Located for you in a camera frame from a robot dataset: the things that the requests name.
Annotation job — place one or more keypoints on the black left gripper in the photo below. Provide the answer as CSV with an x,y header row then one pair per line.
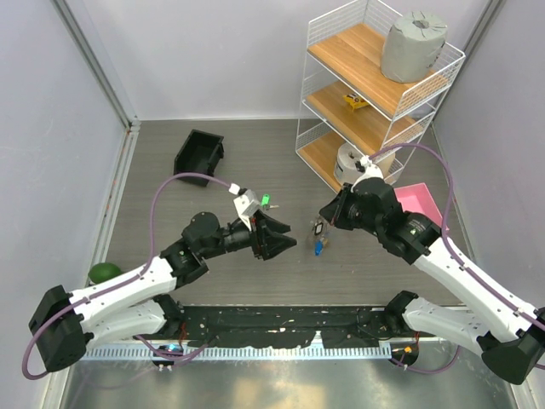
x,y
266,234

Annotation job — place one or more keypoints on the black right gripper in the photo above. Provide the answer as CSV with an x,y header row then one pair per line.
x,y
334,213

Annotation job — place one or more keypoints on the black key tag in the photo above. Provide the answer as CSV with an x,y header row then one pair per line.
x,y
318,229

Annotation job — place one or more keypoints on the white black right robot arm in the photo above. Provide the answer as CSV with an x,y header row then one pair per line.
x,y
505,332

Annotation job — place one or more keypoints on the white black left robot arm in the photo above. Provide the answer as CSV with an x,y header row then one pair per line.
x,y
67,324

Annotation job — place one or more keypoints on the green tag with key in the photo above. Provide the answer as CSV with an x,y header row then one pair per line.
x,y
266,203

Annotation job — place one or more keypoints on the white labelled paper roll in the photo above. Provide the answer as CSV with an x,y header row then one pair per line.
x,y
350,164

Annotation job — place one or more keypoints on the beige cup on shelf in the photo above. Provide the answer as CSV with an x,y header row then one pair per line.
x,y
387,163

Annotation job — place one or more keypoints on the pink plastic tray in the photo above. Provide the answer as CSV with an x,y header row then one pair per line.
x,y
417,198

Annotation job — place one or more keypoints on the yellow toy on shelf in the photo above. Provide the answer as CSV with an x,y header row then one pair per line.
x,y
355,101

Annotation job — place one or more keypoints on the black plastic storage bin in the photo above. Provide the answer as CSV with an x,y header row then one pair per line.
x,y
200,153

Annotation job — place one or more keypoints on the green round fruit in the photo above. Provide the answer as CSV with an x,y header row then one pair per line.
x,y
103,271

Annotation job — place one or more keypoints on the grey wrapped paper roll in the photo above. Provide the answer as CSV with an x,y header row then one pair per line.
x,y
413,44

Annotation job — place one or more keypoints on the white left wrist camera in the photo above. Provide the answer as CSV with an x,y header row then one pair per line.
x,y
246,204

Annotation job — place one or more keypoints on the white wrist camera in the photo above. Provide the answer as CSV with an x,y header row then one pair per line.
x,y
367,169
246,204

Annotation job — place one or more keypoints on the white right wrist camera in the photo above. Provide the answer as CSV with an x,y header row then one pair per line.
x,y
367,169

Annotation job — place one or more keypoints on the white wire wooden shelf rack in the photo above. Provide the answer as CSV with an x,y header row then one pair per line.
x,y
342,57

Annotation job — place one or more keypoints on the white slotted cable duct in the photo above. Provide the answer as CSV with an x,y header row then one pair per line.
x,y
314,351

